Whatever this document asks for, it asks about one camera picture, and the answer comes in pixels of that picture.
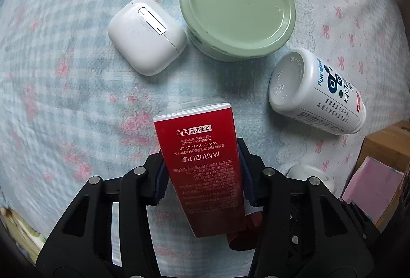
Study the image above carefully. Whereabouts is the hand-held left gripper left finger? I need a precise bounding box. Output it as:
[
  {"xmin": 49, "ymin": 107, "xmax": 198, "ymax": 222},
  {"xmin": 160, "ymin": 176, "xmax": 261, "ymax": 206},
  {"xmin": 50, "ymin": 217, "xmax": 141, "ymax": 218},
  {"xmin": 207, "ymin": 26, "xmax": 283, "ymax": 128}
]
[{"xmin": 36, "ymin": 153, "xmax": 170, "ymax": 278}]

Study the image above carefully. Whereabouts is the checked floral blanket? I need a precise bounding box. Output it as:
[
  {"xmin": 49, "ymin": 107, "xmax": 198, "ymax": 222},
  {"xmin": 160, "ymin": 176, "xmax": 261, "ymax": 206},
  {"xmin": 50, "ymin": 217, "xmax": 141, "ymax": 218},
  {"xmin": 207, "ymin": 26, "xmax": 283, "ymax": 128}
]
[{"xmin": 0, "ymin": 0, "xmax": 406, "ymax": 262}]

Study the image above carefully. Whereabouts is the white labelled plastic bottle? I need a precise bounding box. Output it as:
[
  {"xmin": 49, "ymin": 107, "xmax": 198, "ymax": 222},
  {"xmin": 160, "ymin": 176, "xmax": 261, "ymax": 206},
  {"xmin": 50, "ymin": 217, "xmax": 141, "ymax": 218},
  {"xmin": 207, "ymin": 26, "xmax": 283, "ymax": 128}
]
[{"xmin": 268, "ymin": 48, "xmax": 367, "ymax": 135}]

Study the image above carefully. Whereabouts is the green round lidded container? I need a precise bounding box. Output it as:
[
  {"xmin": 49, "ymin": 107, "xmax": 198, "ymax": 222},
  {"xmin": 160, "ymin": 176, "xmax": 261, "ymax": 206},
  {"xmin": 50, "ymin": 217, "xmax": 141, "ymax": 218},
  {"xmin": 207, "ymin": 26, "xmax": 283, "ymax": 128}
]
[{"xmin": 179, "ymin": 0, "xmax": 296, "ymax": 62}]

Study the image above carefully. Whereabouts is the brown cardboard box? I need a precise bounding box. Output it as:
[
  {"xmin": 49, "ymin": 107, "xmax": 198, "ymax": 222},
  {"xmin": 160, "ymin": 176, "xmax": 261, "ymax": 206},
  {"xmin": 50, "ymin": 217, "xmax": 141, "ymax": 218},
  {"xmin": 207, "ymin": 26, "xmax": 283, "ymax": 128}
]
[{"xmin": 364, "ymin": 121, "xmax": 410, "ymax": 174}]

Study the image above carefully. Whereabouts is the red cosmetic tube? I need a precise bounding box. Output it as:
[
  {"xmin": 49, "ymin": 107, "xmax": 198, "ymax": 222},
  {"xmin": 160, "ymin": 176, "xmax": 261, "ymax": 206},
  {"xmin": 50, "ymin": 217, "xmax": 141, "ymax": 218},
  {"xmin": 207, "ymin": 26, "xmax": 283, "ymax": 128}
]
[{"xmin": 153, "ymin": 103, "xmax": 265, "ymax": 250}]

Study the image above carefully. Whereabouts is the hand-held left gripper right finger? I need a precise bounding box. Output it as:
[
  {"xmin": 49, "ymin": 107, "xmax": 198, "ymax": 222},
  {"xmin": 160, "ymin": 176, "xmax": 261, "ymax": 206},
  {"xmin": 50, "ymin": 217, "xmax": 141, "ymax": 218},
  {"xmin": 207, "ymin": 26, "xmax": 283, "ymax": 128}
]
[{"xmin": 236, "ymin": 137, "xmax": 382, "ymax": 278}]

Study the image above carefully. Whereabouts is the small white object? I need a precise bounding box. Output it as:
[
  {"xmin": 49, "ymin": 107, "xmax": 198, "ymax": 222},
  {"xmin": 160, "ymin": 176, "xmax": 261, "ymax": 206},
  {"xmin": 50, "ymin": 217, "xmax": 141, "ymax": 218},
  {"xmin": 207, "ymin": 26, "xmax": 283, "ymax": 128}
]
[{"xmin": 285, "ymin": 164, "xmax": 336, "ymax": 193}]

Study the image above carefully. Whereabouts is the white earbuds case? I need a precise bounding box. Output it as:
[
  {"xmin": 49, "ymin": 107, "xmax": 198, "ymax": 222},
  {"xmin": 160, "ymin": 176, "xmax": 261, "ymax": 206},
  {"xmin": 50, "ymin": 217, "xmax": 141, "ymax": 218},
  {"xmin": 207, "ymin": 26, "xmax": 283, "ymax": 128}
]
[{"xmin": 107, "ymin": 0, "xmax": 187, "ymax": 76}]

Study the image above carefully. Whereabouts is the pink paper packet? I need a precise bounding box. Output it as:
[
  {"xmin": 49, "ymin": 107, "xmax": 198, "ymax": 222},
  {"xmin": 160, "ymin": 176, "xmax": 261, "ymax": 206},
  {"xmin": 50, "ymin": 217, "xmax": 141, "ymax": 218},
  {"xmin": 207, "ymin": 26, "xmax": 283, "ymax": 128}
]
[{"xmin": 340, "ymin": 156, "xmax": 406, "ymax": 223}]

